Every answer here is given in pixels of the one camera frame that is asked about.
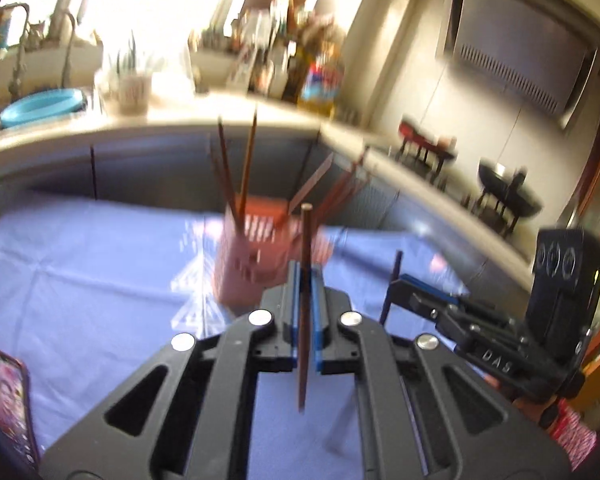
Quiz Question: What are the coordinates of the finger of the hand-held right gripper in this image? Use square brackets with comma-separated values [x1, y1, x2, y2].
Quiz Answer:
[452, 295, 527, 345]
[387, 274, 482, 347]

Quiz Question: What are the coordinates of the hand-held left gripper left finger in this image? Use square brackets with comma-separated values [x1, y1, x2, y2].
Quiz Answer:
[40, 260, 301, 480]

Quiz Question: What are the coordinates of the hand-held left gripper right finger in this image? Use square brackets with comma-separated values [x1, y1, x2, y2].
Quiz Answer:
[312, 267, 573, 480]

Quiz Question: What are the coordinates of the single brown chopstick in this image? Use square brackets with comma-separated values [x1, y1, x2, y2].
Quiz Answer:
[296, 203, 315, 413]
[379, 250, 405, 325]

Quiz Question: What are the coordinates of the pink plastic utensil holder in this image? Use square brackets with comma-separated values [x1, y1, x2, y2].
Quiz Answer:
[212, 197, 331, 308]

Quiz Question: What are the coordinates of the bundle of wooden chopsticks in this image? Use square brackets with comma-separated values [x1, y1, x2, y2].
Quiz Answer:
[210, 107, 373, 231]

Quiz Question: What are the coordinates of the person's right forearm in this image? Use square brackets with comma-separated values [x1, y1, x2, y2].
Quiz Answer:
[547, 402, 598, 473]

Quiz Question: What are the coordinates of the person's right hand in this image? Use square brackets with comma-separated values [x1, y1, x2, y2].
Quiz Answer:
[512, 394, 563, 431]

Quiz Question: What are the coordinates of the gas stove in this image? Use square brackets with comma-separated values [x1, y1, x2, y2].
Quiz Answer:
[390, 145, 531, 241]

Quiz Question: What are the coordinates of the black wok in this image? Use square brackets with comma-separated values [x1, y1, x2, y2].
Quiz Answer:
[477, 159, 546, 218]

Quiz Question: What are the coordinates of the red frying pan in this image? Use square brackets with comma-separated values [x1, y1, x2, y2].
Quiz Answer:
[397, 117, 458, 161]

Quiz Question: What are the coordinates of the grey kitchen cabinet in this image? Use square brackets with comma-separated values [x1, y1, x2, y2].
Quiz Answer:
[0, 105, 536, 281]

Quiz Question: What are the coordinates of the blue printed tablecloth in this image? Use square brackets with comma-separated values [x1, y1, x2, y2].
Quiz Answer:
[0, 195, 476, 480]

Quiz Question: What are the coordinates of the cooking oil bottle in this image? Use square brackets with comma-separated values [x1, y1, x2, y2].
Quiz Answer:
[297, 42, 343, 116]

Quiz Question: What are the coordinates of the dark sauce bottle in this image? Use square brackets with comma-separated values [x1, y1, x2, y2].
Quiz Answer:
[282, 42, 306, 103]

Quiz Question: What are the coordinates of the white plastic bottle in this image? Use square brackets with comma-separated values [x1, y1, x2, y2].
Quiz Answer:
[267, 50, 288, 98]

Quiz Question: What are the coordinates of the grey range hood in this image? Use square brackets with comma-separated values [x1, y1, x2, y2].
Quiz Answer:
[435, 0, 600, 131]

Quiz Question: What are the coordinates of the bottles and condiments cluster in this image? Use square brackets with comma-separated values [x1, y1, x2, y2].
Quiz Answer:
[225, 0, 346, 106]

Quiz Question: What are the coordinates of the green plant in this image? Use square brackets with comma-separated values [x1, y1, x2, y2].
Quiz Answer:
[107, 30, 166, 78]

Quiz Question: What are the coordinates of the smartphone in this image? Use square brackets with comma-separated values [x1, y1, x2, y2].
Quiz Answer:
[0, 347, 41, 471]

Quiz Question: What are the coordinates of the blue plastic basin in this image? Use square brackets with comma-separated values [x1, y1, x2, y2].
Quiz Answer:
[0, 88, 88, 130]

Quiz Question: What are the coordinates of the metal kitchen faucet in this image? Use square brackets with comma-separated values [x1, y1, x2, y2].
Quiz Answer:
[55, 10, 78, 88]
[0, 2, 31, 103]

